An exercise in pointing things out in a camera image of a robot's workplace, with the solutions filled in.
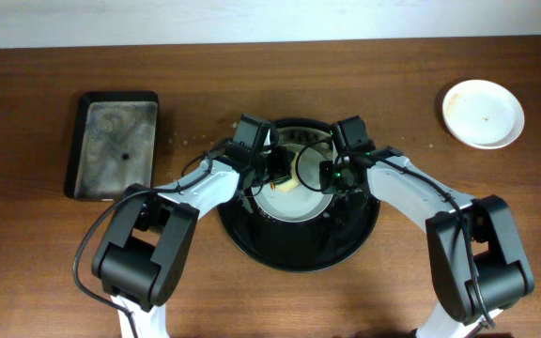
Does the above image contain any black rectangular soapy water tray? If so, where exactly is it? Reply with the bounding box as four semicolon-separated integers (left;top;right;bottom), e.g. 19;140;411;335
63;90;160;201

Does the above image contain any black round tray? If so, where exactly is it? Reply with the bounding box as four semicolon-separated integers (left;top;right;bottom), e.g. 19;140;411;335
217;117;380;272

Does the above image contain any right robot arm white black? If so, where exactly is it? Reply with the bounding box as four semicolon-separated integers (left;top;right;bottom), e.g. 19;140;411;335
319;148;535;337

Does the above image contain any green and yellow sponge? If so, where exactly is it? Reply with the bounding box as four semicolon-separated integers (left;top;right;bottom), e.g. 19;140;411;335
270;150;300;193

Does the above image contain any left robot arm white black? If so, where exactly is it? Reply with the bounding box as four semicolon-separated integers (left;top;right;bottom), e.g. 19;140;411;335
91;141;294;337

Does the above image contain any light blue plate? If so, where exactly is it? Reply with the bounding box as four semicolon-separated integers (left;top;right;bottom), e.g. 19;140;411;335
254;143;336;223

